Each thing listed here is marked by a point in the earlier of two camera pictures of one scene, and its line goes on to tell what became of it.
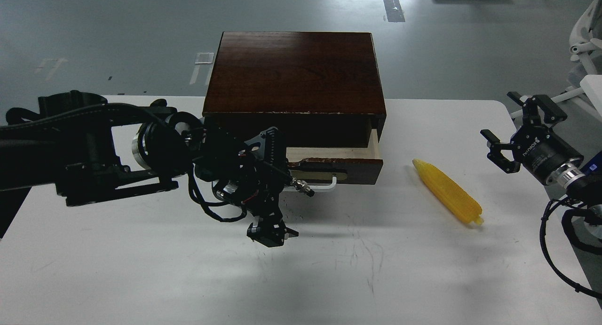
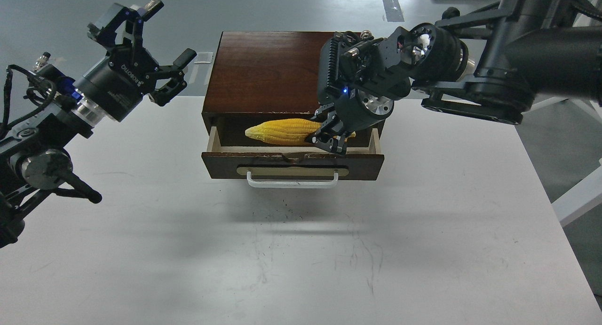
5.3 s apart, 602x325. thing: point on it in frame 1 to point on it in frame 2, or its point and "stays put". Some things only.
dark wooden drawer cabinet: x=321 y=89 stays put
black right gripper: x=541 y=151 to x=356 y=109
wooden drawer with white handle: x=320 y=168 stays put
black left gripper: x=268 y=228 to x=117 y=83
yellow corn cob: x=455 y=198 to x=288 y=131
